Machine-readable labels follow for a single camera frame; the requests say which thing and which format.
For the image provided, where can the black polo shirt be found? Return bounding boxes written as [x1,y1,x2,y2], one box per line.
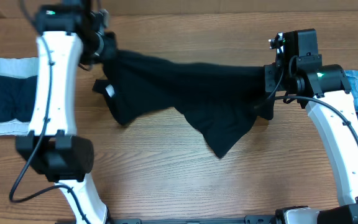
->
[93,50,274,159]

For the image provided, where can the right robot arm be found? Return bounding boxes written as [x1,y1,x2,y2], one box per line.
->
[245,29,358,224]

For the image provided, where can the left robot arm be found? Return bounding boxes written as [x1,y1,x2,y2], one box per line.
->
[16,0,112,223]

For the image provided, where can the folded light grey garment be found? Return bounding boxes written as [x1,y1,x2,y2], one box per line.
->
[0,57,39,136]

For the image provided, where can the folded navy garment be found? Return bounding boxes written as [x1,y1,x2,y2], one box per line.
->
[0,76,37,123]

